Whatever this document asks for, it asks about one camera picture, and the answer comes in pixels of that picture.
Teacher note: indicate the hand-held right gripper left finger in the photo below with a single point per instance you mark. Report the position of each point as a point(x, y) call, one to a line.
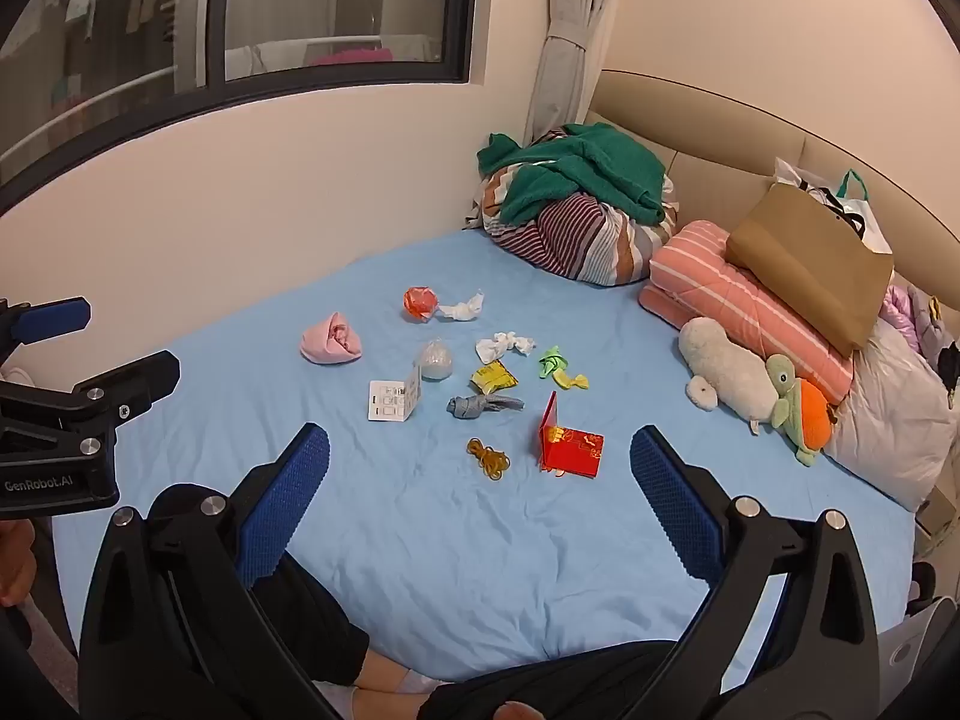
point(285, 502)

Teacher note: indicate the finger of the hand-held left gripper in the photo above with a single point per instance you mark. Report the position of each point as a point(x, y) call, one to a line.
point(142, 375)
point(52, 317)

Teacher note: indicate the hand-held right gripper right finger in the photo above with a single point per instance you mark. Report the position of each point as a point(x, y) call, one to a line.
point(675, 502)

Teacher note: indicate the red gift box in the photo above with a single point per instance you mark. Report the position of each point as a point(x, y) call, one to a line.
point(574, 450)

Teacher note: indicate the white printed card box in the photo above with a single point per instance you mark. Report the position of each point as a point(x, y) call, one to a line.
point(386, 399)

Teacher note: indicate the small pale yellow wrapper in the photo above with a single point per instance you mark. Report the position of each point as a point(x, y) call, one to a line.
point(576, 381)

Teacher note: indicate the pink cloth pouch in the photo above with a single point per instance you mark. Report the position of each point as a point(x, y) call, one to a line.
point(322, 345)

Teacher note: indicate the green wrapper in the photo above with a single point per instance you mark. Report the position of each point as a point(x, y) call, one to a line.
point(553, 361)

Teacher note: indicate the yellow rubber bands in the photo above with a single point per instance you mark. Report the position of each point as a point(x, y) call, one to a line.
point(491, 461)

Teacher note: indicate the clear plastic ball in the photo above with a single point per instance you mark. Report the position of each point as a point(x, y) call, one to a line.
point(436, 361)

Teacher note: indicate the grey knotted cloth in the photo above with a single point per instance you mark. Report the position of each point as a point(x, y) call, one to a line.
point(469, 406)

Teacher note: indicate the yellow snack wrapper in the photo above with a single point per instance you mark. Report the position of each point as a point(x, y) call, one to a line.
point(493, 376)

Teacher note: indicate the orange wrapper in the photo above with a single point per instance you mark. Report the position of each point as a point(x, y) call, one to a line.
point(418, 304)

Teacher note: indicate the white tissue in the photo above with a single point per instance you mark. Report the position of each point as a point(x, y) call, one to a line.
point(457, 309)
point(491, 349)

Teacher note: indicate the person's left hand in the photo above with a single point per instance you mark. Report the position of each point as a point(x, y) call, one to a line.
point(13, 562)

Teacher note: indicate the white plush toy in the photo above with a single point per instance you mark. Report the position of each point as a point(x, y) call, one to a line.
point(731, 371)

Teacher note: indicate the green orange turtle plush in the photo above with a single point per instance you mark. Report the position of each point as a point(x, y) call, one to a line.
point(814, 416)

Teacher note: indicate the blue bed sheet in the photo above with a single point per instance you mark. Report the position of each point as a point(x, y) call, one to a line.
point(450, 540)

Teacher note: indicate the pink striped folded blanket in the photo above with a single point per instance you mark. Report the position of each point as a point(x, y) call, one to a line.
point(720, 285)

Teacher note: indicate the white grey pillow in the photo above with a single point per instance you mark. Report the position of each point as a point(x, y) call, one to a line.
point(892, 412)

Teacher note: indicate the cardboard box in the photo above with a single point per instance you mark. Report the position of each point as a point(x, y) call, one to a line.
point(937, 521)

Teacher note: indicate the brown paper bag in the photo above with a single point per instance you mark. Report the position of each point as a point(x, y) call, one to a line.
point(810, 262)

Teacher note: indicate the striped duvet bundle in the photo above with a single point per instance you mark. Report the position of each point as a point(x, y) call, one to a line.
point(577, 240)

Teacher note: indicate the lilac cloth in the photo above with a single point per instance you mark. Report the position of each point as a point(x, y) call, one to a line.
point(900, 315)

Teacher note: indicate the small black item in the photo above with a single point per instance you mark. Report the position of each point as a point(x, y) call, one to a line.
point(949, 371)

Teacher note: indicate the green towel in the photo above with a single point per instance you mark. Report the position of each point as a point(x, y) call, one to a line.
point(592, 165)

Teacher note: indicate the beige padded headboard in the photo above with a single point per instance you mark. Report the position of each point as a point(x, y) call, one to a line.
point(712, 135)

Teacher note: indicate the dark framed window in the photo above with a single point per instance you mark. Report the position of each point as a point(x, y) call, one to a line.
point(337, 0)

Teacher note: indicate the grey curtain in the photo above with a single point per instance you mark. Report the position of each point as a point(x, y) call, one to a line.
point(570, 52)

